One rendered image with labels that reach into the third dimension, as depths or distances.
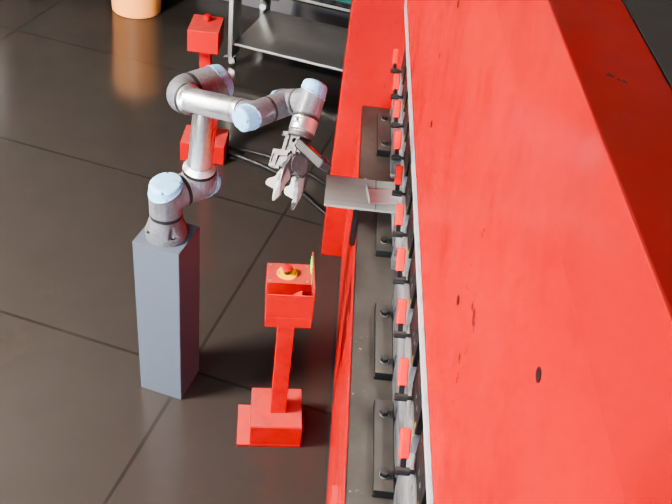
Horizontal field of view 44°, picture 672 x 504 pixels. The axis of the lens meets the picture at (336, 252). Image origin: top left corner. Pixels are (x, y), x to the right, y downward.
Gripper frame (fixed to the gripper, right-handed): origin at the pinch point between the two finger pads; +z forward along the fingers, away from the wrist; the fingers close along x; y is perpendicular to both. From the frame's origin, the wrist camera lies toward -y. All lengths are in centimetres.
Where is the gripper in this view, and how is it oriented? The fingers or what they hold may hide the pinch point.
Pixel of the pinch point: (285, 202)
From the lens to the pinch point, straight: 229.6
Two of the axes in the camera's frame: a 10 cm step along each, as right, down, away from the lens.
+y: -8.0, -1.7, 5.8
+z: -2.8, 9.5, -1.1
